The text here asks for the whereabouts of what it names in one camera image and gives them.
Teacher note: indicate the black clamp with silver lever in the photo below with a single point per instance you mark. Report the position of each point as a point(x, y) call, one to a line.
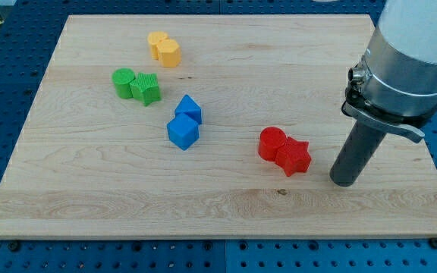
point(377, 106)

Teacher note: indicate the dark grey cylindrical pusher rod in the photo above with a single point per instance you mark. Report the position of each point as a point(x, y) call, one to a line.
point(359, 147)

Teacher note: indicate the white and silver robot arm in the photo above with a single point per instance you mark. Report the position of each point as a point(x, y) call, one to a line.
point(393, 87)

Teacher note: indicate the light wooden board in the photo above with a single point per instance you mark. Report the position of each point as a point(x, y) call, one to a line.
point(89, 165)

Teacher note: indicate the red star block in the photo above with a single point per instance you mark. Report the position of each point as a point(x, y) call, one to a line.
point(293, 157)

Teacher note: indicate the red cylinder block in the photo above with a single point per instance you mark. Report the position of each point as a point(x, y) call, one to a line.
point(271, 139)

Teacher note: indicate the blue triangular prism block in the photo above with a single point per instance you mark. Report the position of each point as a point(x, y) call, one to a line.
point(189, 107)

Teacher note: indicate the blue cube block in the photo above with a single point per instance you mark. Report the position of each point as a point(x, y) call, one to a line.
point(183, 131)

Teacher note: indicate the yellow hexagon block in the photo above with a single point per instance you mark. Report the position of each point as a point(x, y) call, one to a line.
point(169, 53)

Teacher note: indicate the green star block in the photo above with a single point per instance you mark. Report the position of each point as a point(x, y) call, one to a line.
point(145, 88)

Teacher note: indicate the yellow cylinder block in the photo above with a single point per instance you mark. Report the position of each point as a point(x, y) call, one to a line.
point(153, 39)

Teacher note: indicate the green cylinder block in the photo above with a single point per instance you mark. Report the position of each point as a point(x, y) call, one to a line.
point(121, 79)

